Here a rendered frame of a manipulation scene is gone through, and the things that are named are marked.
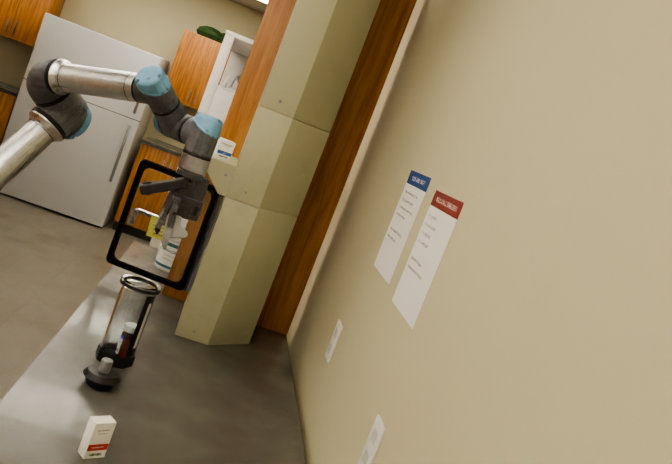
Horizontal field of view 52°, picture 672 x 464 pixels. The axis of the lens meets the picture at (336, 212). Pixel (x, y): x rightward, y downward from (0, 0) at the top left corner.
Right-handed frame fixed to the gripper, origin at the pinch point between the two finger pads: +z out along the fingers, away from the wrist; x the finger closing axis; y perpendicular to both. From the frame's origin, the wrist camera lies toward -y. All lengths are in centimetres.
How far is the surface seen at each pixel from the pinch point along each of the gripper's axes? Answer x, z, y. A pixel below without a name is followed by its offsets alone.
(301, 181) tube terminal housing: 34, -24, 45
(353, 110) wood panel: 57, -53, 63
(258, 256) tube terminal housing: 30.9, 3.0, 39.0
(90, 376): -17.4, 31.9, -7.7
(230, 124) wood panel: 67, -33, 25
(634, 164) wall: -114, -52, 27
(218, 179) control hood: 30.7, -16.8, 17.8
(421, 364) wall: -74, -8, 38
